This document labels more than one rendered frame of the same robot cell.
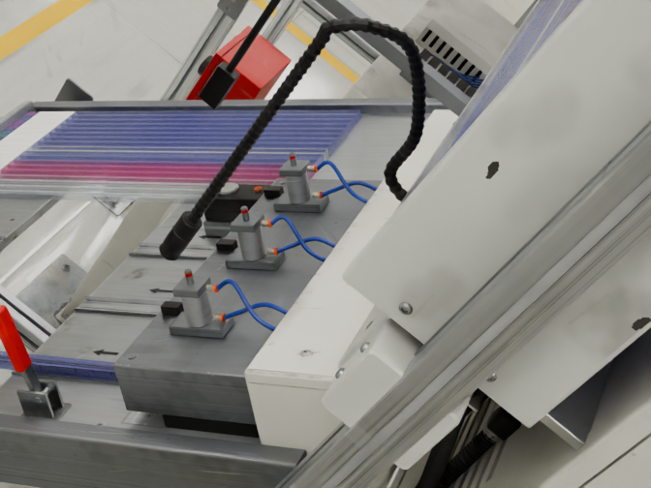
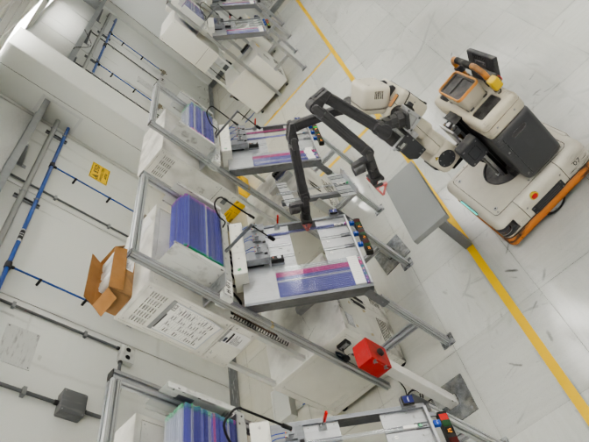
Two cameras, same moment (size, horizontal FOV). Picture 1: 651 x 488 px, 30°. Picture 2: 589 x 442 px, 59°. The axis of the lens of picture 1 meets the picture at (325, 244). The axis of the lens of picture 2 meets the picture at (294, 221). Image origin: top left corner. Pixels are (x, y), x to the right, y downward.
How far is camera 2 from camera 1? 368 cm
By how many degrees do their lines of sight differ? 109
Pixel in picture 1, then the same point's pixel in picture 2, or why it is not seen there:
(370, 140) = (272, 290)
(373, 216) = (241, 246)
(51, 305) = (458, 394)
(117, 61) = not seen: outside the picture
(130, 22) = not seen: outside the picture
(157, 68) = not seen: outside the picture
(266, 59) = (359, 356)
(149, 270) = (287, 251)
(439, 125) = (244, 268)
